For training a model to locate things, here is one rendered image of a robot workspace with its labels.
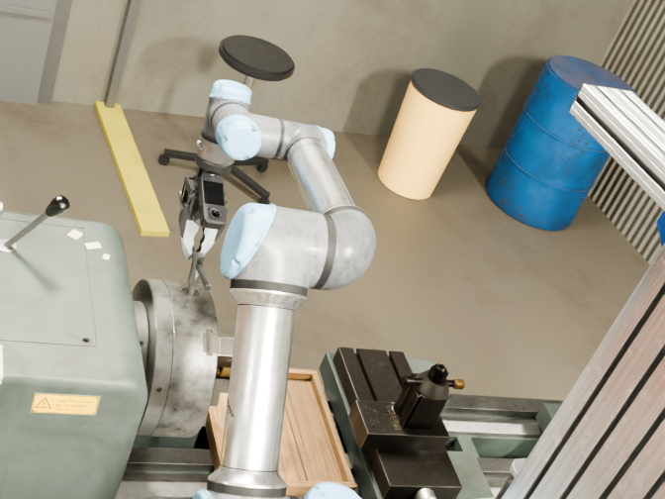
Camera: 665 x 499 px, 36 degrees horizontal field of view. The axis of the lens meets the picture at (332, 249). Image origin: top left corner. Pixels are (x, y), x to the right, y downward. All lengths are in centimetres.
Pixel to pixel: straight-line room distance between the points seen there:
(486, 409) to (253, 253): 136
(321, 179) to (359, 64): 374
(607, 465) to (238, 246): 59
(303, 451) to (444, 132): 297
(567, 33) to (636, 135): 465
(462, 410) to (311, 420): 46
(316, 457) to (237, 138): 83
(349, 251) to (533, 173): 393
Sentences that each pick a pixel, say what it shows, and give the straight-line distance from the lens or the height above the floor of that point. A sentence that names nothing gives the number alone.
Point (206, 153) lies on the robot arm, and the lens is 197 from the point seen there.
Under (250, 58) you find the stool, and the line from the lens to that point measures 445.
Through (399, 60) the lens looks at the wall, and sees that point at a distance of 553.
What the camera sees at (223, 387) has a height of 104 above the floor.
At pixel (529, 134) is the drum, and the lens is 540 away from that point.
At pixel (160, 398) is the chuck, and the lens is 199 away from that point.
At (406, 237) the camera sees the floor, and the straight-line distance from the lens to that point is 495.
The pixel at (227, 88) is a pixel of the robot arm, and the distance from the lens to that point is 193.
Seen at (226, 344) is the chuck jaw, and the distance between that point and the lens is 203.
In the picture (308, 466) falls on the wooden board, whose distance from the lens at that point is 231.
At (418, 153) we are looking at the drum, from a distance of 513.
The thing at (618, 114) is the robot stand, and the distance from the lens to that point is 140.
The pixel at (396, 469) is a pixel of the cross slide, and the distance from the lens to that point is 227.
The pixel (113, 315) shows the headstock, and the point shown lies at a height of 125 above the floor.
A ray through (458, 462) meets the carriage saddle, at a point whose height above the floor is 92.
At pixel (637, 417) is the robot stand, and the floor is 182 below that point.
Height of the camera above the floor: 249
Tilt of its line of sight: 32 degrees down
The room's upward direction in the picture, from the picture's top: 23 degrees clockwise
